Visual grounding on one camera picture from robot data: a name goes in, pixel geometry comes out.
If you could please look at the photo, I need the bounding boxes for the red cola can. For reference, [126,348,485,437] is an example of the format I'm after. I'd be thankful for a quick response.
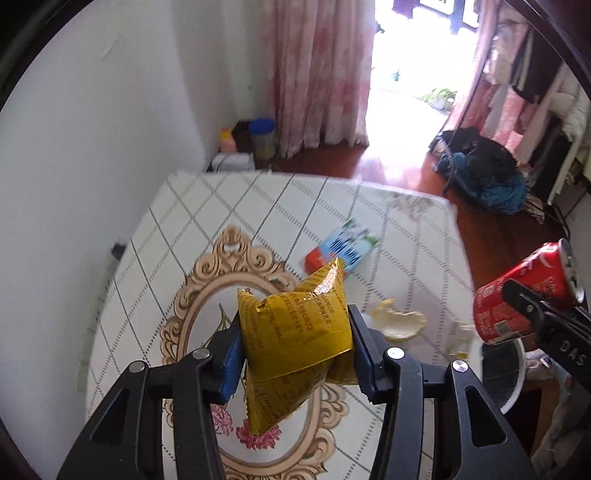
[473,238,585,345]

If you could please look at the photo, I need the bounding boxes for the white yellow wrapper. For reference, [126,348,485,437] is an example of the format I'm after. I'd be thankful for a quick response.
[448,322,475,360]

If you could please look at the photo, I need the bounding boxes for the yellow snack bag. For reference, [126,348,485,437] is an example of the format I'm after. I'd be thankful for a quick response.
[238,258,356,436]

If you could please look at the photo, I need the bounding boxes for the white round trash bin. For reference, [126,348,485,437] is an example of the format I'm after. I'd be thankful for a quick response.
[481,339,526,414]

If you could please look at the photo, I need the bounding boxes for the yellow fruit peel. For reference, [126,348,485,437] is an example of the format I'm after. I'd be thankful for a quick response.
[372,299,427,342]

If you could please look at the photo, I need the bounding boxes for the light blue bed blanket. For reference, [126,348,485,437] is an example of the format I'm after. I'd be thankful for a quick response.
[551,359,588,419]

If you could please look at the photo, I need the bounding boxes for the blue milk carton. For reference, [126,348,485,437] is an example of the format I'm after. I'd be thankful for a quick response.
[304,218,380,276]

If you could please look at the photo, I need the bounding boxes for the patterned white tablecloth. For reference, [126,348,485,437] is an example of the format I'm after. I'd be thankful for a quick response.
[86,171,473,479]

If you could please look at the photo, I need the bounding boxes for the blue and black clothes pile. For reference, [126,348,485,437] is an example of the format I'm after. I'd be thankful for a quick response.
[429,126,528,215]

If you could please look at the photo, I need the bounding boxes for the black clothes rack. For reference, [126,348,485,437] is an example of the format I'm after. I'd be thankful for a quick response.
[429,44,491,198]

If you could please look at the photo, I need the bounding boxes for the hanging clothes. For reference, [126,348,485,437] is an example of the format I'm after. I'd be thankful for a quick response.
[454,0,591,204]

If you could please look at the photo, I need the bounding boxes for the orange cap bottle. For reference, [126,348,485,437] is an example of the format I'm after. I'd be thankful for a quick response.
[219,128,238,153]

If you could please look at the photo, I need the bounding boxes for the blue lid plastic jar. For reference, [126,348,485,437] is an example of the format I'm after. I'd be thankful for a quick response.
[249,118,276,160]

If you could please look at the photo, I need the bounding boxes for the pink floral curtain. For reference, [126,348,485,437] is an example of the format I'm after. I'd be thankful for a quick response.
[260,0,376,158]

